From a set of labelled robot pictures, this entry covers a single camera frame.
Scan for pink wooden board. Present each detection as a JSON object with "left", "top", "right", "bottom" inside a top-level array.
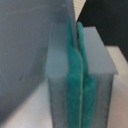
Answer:
[{"left": 11, "top": 46, "right": 128, "bottom": 128}]

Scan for beige woven placemat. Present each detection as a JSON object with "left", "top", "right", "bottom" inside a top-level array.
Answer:
[{"left": 73, "top": 0, "right": 86, "bottom": 20}]

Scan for grey toy pot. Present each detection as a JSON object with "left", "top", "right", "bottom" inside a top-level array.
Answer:
[{"left": 0, "top": 0, "right": 75, "bottom": 120}]

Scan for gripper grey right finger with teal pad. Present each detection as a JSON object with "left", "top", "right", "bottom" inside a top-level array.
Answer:
[{"left": 77, "top": 22, "right": 117, "bottom": 128}]

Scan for gripper tan left finger with teal pad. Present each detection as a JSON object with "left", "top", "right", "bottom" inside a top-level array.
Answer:
[{"left": 46, "top": 20, "right": 82, "bottom": 128}]

